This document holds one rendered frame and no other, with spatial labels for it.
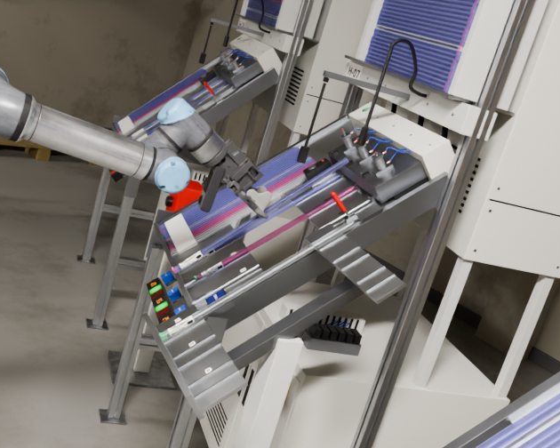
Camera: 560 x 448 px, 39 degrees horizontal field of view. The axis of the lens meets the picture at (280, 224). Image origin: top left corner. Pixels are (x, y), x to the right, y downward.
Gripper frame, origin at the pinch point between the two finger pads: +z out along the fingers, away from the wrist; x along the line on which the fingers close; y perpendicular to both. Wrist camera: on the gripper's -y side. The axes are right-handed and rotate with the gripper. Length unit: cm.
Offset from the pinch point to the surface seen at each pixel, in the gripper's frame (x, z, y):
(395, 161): 1.2, 15.3, 33.9
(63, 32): 492, -13, -29
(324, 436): -10, 55, -28
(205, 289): 4.6, 6.5, -23.4
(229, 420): 28, 57, -52
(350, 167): 11.5, 13.0, 25.4
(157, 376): 92, 62, -76
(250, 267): 2.8, 9.7, -11.3
